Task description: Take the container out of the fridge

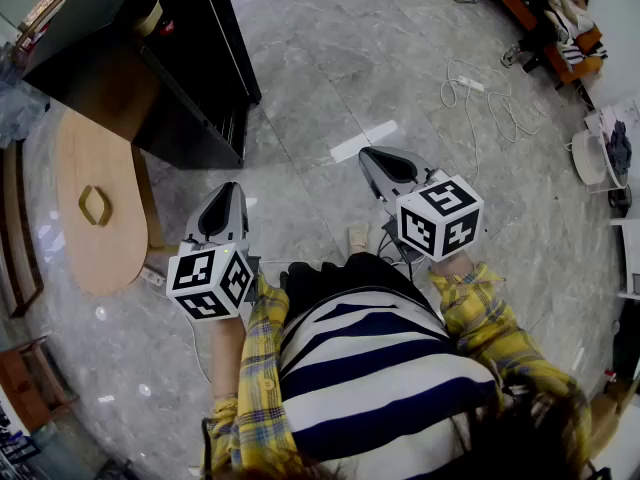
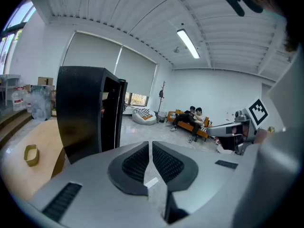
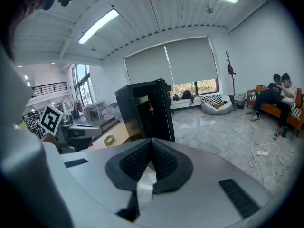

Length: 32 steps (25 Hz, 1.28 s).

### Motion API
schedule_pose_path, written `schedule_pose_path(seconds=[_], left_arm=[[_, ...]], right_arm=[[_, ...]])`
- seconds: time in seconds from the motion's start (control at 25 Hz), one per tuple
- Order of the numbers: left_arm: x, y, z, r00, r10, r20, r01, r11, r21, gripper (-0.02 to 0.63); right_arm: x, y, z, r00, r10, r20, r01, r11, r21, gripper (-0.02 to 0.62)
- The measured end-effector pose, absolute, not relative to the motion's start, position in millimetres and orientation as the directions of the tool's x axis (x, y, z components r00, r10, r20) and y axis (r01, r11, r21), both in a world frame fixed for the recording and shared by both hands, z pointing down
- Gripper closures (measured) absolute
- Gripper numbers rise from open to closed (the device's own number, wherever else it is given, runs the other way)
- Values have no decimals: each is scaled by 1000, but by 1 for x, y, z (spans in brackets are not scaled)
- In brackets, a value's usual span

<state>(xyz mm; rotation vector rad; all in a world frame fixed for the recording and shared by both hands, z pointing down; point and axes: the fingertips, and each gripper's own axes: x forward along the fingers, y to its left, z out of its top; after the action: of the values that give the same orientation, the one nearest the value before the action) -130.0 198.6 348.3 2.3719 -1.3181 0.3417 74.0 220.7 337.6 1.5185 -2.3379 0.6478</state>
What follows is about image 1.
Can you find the person's striped shirt torso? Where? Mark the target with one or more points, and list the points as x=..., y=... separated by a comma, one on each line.
x=375, y=368

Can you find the dark wooden chair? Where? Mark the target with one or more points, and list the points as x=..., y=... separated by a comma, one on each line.
x=15, y=248

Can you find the red drink can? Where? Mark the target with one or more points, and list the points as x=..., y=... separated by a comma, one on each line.
x=167, y=28

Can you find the white power strip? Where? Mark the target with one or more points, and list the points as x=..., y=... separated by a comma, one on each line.
x=152, y=277
x=471, y=83

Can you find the white round basket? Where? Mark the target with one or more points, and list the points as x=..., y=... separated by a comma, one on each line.
x=587, y=158

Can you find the white shelf unit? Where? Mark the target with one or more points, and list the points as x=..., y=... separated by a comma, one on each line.
x=627, y=248

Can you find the orange wooden bench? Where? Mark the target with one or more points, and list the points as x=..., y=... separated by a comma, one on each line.
x=520, y=10

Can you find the person's right forearm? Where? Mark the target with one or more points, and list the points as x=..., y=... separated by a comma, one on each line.
x=480, y=308

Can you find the black cabinet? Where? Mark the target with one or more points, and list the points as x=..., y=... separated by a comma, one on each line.
x=95, y=10

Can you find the person's left forearm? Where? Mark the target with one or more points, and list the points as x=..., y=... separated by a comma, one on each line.
x=227, y=353

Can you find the person's black skirt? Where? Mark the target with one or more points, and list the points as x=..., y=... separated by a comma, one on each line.
x=360, y=274

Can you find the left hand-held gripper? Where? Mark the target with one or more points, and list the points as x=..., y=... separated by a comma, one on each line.
x=210, y=280

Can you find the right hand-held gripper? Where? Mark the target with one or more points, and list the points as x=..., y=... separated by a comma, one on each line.
x=440, y=218

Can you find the reddish brown wooden stool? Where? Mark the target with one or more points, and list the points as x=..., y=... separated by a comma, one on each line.
x=22, y=388

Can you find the dark clothes pile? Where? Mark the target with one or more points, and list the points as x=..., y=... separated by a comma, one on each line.
x=620, y=148

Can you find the oval wooden table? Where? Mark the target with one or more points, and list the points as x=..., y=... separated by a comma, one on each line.
x=105, y=260

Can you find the person's beige shoe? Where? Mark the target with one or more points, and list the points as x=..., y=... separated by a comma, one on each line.
x=359, y=235

